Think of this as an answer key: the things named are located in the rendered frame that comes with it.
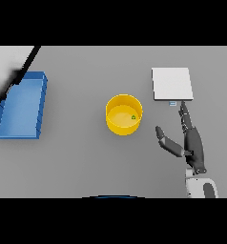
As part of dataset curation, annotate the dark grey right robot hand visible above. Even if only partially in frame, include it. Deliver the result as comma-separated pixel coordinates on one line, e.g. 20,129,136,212
155,100,208,175

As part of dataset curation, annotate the flat pale square scale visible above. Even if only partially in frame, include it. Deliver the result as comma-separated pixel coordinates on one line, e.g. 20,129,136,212
151,67,195,107

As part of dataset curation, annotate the yellow round bowl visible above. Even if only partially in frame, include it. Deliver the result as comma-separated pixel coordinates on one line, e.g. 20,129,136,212
105,93,144,136

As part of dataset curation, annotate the blue plastic tray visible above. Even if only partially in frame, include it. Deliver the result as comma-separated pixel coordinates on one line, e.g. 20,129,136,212
0,71,49,140

